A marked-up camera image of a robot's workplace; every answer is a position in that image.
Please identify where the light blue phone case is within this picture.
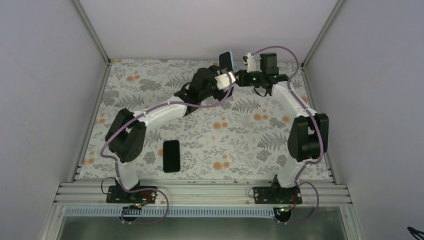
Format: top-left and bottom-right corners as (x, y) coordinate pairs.
(218, 50), (236, 73)

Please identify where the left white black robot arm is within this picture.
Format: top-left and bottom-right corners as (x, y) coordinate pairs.
(100, 65), (236, 203)

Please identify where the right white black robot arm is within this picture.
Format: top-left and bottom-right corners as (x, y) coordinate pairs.
(236, 52), (329, 204)

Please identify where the black phone on table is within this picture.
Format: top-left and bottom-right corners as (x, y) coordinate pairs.
(163, 140), (181, 173)

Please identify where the floral table mat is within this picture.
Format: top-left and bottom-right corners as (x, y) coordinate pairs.
(79, 58), (332, 181)

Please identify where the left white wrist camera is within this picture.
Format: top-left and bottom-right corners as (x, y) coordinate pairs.
(215, 71), (236, 90)

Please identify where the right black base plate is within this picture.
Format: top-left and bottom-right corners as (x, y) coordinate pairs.
(252, 186), (303, 205)

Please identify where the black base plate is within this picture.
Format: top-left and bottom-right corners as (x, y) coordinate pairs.
(252, 186), (303, 205)
(105, 185), (157, 205)

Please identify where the right aluminium frame post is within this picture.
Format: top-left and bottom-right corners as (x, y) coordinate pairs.
(302, 0), (345, 69)

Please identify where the aluminium frame post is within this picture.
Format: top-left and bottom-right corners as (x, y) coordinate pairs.
(71, 0), (111, 66)
(302, 0), (345, 69)

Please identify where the left aluminium frame post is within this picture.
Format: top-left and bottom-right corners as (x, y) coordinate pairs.
(71, 0), (111, 66)

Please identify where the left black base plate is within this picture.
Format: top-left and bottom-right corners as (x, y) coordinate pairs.
(105, 185), (157, 205)

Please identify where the aluminium front rail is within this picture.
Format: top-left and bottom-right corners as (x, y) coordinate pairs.
(53, 179), (353, 207)

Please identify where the slotted grey cable duct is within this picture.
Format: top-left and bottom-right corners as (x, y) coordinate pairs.
(64, 206), (275, 218)

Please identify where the black cable bottom right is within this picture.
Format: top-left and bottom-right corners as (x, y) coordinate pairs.
(407, 226), (424, 240)

